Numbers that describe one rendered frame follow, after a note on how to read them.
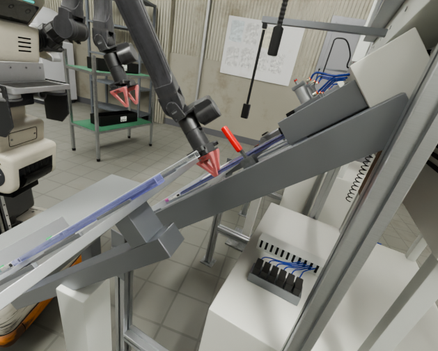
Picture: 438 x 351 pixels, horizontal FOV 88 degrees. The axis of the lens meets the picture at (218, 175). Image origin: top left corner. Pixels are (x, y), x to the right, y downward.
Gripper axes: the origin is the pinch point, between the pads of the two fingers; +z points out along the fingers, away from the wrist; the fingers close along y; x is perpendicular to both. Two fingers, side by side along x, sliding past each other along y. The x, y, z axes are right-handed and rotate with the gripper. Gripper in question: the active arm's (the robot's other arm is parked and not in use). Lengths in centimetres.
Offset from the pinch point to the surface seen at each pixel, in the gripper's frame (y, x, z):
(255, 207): 84, 38, 40
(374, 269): 29, -23, 62
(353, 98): -16.5, -39.6, -1.7
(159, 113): 306, 244, -137
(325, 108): -16.5, -35.6, -2.4
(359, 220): -24.3, -33.5, 14.3
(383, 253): 44, -27, 65
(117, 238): -24.8, 22.3, 2.2
